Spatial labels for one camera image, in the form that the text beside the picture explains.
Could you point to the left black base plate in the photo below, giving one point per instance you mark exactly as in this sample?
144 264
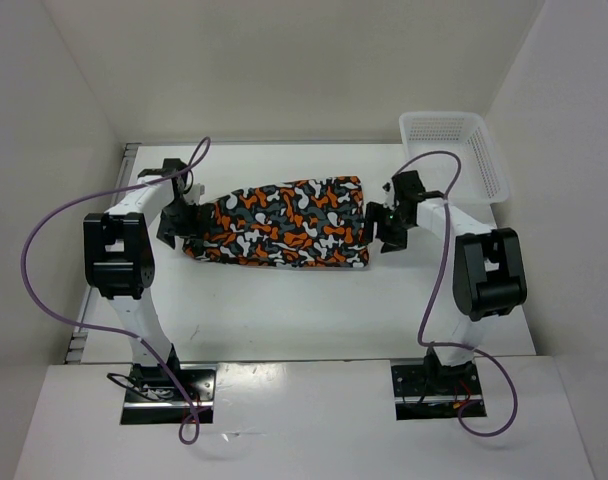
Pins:
145 404

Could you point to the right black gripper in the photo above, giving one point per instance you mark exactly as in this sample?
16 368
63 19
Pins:
392 242

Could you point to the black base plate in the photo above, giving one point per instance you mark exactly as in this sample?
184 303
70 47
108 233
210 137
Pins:
423 395
145 404

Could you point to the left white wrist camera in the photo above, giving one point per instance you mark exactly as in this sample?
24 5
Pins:
194 194

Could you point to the orange camouflage shorts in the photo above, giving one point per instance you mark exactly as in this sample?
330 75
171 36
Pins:
308 223

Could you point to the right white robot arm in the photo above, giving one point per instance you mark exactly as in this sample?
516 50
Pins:
480 275

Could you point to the white plastic basket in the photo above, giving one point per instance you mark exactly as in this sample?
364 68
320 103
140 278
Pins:
456 142

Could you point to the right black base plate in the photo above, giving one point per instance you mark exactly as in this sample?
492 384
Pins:
423 395

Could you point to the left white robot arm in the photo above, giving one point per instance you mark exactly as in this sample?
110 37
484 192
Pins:
119 263

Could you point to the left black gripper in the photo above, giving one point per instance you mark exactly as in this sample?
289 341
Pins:
167 231

